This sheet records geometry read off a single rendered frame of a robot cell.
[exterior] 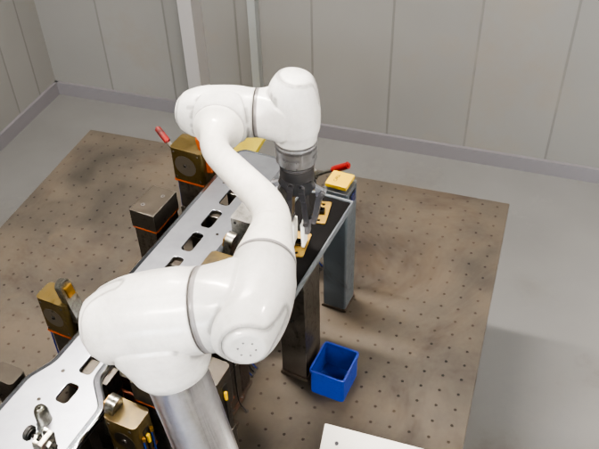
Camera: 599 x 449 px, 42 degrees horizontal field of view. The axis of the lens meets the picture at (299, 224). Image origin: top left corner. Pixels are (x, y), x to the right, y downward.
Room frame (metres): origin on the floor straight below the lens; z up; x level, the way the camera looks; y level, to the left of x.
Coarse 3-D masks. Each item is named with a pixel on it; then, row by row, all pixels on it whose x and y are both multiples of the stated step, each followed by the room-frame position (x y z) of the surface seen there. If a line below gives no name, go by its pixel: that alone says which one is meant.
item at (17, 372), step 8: (0, 368) 1.12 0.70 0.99; (8, 368) 1.12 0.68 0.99; (16, 368) 1.12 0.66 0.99; (0, 376) 1.10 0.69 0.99; (8, 376) 1.10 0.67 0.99; (16, 376) 1.10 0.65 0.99; (24, 376) 1.11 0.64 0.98; (0, 384) 1.09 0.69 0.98; (8, 384) 1.08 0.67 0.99; (16, 384) 1.09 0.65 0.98; (0, 392) 1.10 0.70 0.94; (8, 392) 1.08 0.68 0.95
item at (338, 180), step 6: (336, 174) 1.59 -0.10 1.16; (342, 174) 1.59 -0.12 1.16; (348, 174) 1.59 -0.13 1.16; (330, 180) 1.56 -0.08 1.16; (336, 180) 1.56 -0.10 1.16; (342, 180) 1.56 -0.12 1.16; (348, 180) 1.56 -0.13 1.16; (330, 186) 1.55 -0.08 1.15; (336, 186) 1.54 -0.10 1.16; (342, 186) 1.54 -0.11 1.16; (348, 186) 1.54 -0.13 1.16
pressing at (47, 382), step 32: (256, 160) 1.88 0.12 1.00; (224, 192) 1.73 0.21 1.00; (192, 224) 1.59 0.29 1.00; (224, 224) 1.59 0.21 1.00; (160, 256) 1.47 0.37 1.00; (192, 256) 1.47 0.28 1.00; (64, 352) 1.16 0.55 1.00; (32, 384) 1.07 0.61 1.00; (64, 384) 1.07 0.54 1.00; (96, 384) 1.06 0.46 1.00; (0, 416) 0.99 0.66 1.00; (32, 416) 0.98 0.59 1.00; (64, 416) 0.98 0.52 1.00; (96, 416) 0.98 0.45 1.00; (0, 448) 0.91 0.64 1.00; (32, 448) 0.90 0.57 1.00; (64, 448) 0.90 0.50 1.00
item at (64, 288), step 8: (64, 280) 1.29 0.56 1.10; (56, 288) 1.28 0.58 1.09; (64, 288) 1.28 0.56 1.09; (72, 288) 1.29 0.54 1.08; (64, 296) 1.27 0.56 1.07; (72, 296) 1.28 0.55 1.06; (72, 304) 1.27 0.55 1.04; (80, 304) 1.29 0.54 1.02; (72, 312) 1.26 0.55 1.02; (72, 320) 1.27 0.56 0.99
